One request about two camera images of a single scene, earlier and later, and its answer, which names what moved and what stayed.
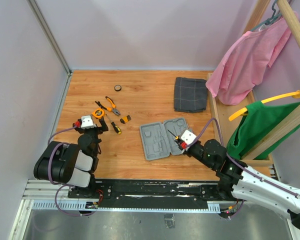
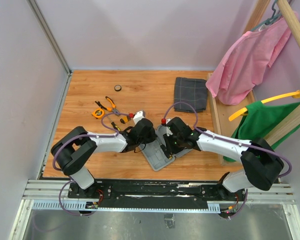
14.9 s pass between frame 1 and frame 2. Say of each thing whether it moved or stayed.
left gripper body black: moved
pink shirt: stayed
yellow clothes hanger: stayed
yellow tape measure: stayed
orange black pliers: stayed
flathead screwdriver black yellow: moved
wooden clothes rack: stayed
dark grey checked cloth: stayed
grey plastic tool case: moved
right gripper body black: moved
